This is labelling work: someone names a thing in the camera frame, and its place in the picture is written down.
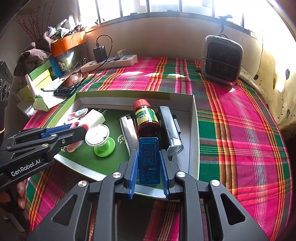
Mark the red cap brown bottle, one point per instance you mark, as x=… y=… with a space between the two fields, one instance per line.
x=146 y=120

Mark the plaid pink green tablecloth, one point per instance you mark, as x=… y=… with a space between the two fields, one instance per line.
x=240 y=145

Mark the white power strip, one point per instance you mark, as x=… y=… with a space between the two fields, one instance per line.
x=127 y=60

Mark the silver black flashlight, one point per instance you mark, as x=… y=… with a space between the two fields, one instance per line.
x=170 y=135

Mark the person's left hand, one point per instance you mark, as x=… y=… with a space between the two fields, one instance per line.
x=21 y=189

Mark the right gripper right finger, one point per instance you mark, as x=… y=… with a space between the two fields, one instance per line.
x=206 y=206

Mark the brown fabric bag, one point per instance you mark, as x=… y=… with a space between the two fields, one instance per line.
x=35 y=55

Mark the orange plastic bin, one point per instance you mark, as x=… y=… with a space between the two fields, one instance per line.
x=67 y=43

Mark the yellow green box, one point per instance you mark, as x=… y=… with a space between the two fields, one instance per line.
x=41 y=81

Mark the green cardboard box tray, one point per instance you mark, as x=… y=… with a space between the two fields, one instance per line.
x=117 y=108

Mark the heart pattern curtain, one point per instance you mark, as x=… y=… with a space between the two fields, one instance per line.
x=271 y=63

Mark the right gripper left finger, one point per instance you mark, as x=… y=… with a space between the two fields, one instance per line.
x=70 y=219

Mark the black smartphone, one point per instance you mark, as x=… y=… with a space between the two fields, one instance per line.
x=70 y=85

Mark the white usb charger cube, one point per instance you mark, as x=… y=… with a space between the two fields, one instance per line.
x=93 y=118

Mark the white green suction holder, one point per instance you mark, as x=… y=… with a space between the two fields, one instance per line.
x=98 y=137

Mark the blue digital display module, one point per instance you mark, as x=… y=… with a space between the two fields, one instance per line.
x=148 y=161

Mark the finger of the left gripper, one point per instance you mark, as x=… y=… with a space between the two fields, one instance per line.
x=36 y=133
x=64 y=137

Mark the pink white red device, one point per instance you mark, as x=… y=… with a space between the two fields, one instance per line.
x=78 y=136

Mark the white tube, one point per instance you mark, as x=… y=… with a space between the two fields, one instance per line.
x=31 y=86

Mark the pink mint small device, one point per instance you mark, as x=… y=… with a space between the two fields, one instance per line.
x=75 y=116

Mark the silver metal lighter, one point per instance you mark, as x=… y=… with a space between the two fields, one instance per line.
x=129 y=133

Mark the black charger plug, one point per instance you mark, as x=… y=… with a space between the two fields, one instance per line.
x=100 y=54

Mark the small white black heater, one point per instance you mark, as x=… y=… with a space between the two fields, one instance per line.
x=221 y=59

